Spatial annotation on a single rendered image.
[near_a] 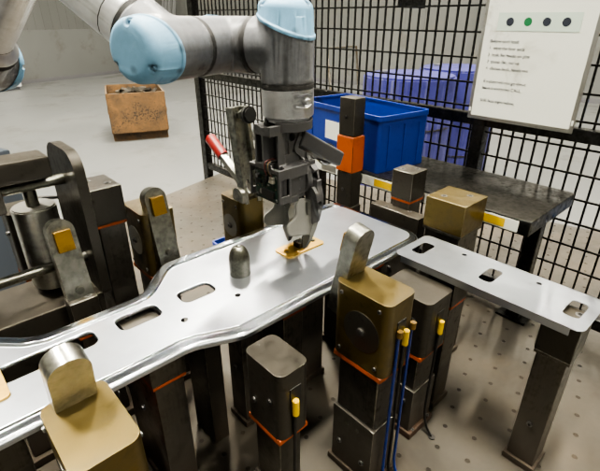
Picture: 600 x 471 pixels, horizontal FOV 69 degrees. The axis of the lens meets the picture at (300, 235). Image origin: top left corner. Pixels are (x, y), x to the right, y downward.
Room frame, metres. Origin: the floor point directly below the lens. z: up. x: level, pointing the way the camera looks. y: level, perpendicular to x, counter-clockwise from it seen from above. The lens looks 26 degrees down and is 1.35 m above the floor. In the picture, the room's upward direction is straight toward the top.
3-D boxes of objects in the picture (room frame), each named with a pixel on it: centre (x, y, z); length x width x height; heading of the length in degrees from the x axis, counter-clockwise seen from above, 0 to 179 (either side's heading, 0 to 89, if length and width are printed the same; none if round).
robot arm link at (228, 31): (0.68, 0.12, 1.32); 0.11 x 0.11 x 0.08; 62
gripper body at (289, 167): (0.65, 0.02, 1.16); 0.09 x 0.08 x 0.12; 133
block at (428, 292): (0.57, -0.19, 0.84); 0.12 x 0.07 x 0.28; 43
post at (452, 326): (0.63, -0.25, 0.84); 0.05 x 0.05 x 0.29; 43
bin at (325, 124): (1.14, -0.16, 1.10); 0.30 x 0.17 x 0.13; 35
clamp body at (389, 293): (0.47, -0.11, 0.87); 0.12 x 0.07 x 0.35; 43
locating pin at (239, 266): (0.58, 0.09, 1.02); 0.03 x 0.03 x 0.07
